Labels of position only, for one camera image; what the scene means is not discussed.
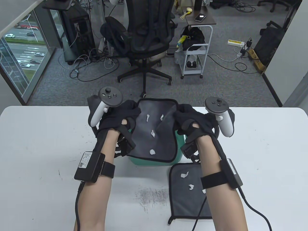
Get person's left hand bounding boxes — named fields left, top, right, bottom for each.
left=87, top=96, right=142, bottom=138

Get person's right forearm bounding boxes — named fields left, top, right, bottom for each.
left=196, top=137, right=248, bottom=231

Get dark grey hand towel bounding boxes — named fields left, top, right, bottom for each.
left=130, top=98, right=179, bottom=163

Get person's left forearm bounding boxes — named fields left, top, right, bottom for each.
left=73, top=129, right=121, bottom=231

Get yellow green toy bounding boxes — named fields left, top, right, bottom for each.
left=177, top=35, right=188, bottom=48

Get white cart with dark top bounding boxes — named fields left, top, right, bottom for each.
left=180, top=6, right=217, bottom=79

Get black chair base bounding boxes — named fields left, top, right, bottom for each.
left=257, top=0, right=290, bottom=12

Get black floor cable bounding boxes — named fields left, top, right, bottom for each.
left=207, top=54, right=259, bottom=74

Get black bag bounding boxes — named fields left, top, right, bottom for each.
left=180, top=26, right=205, bottom=51

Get white plastic bag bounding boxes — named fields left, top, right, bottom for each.
left=174, top=47, right=187, bottom=65

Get grey white hand controller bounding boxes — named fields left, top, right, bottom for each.
left=205, top=97, right=234, bottom=137
left=90, top=87, right=123, bottom=127

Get yellow cardboard box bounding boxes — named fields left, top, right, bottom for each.
left=248, top=47, right=266, bottom=74

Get tangled floor cables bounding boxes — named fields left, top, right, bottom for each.
left=69, top=48, right=119, bottom=82

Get white yellow power strip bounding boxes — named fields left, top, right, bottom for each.
left=227, top=39, right=245, bottom=47

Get person's right hand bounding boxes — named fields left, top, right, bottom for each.
left=174, top=103, right=235, bottom=145

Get black computer tower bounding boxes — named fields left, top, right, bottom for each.
left=61, top=5, right=96, bottom=57

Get green plastic bin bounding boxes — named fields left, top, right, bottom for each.
left=126, top=129, right=188, bottom=167

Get black mesh office chair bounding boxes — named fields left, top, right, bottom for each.
left=100, top=0, right=178, bottom=99

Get black sensor cable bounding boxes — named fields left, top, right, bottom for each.
left=75, top=182, right=84, bottom=231
left=237, top=188, right=273, bottom=231

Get black chair with armrest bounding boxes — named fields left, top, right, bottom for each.
left=254, top=20, right=288, bottom=66

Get black wrist sensor box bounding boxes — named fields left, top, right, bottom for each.
left=200, top=158, right=243, bottom=190
left=74, top=151, right=115, bottom=183

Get glass window panel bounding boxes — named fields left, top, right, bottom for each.
left=0, top=5, right=57, bottom=105

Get pink-backed grey hand towel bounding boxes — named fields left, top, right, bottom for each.
left=168, top=163, right=213, bottom=225

